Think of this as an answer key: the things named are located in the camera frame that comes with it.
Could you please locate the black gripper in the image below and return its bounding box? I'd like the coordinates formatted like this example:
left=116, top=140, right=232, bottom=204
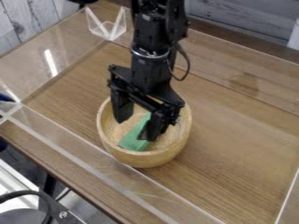
left=107, top=50, right=186, bottom=142

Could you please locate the green rectangular block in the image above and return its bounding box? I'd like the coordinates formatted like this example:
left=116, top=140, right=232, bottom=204
left=118, top=113, right=151, bottom=151

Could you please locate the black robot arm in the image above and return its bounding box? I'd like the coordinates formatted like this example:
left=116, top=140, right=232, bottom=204
left=107, top=0, right=190, bottom=142

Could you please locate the brown wooden bowl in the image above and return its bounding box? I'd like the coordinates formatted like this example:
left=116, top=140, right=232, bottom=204
left=96, top=98, right=192, bottom=168

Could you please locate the blue object at left edge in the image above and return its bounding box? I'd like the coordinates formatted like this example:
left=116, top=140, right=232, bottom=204
left=0, top=93, right=15, bottom=102

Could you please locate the white object at right edge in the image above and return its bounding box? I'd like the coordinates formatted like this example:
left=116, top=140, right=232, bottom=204
left=287, top=18, right=299, bottom=51

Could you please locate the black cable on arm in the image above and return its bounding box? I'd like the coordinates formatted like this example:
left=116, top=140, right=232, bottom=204
left=166, top=42, right=192, bottom=82

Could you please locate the clear acrylic enclosure wall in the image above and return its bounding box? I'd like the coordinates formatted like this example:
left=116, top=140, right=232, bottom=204
left=0, top=12, right=299, bottom=224

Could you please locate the black metal bracket with screw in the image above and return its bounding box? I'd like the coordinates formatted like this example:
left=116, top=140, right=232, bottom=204
left=38, top=192, right=87, bottom=224

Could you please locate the black cable lower left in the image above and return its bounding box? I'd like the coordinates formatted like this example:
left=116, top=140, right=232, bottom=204
left=0, top=190, right=54, bottom=224

